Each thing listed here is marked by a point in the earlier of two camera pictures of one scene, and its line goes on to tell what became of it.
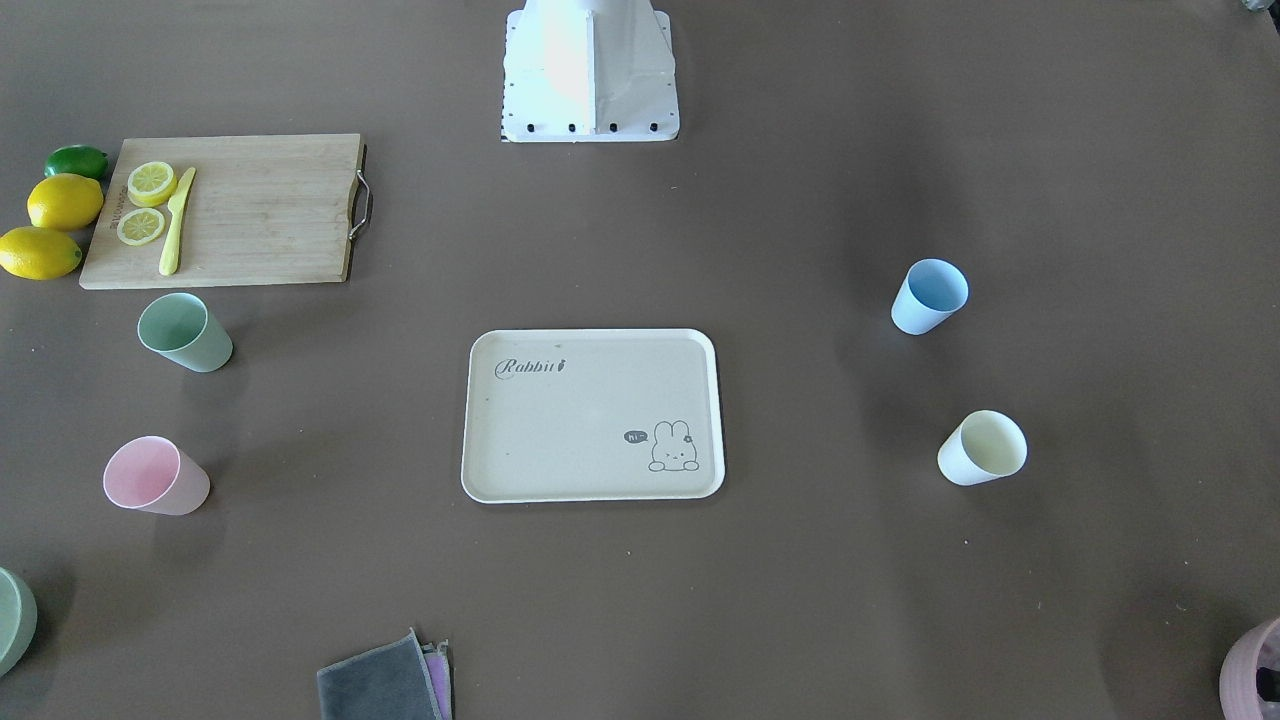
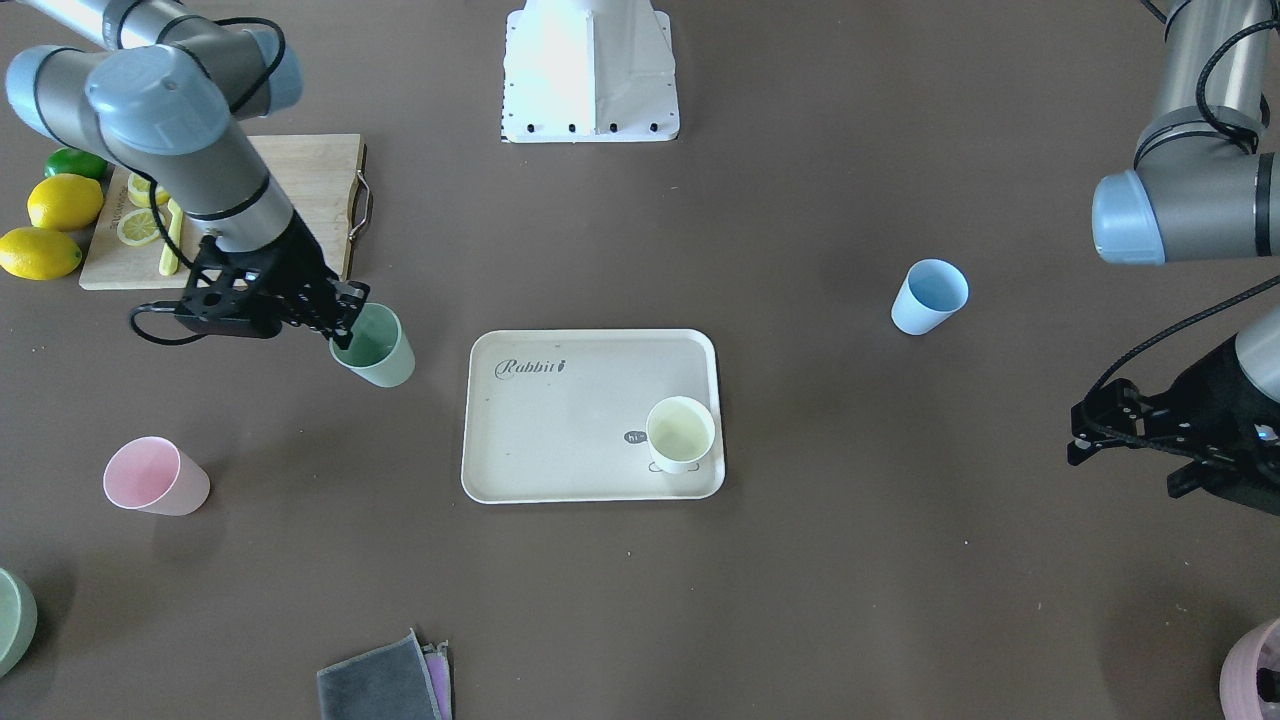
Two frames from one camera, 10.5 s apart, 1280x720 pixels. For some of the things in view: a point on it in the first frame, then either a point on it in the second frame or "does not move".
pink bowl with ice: [1250, 675] does not move
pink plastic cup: [152, 474] does not move
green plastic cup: [181, 326] to [378, 350]
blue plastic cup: [931, 291] does not move
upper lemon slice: [151, 184] does not move
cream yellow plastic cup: [982, 447] to [680, 431]
